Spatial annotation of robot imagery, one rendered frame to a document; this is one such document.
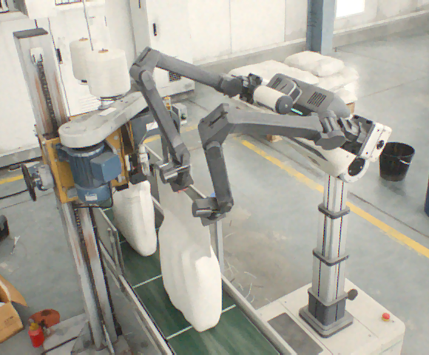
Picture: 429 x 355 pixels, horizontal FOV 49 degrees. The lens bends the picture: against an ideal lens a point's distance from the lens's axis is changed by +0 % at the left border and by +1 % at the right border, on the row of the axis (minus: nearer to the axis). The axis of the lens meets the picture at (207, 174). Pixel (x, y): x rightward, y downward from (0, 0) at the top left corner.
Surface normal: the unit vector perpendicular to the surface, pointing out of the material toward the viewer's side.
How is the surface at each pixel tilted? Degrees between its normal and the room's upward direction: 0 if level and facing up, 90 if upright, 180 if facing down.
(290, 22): 90
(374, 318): 0
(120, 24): 90
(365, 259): 0
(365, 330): 0
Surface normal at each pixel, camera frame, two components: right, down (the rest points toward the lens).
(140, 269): -0.07, -0.87
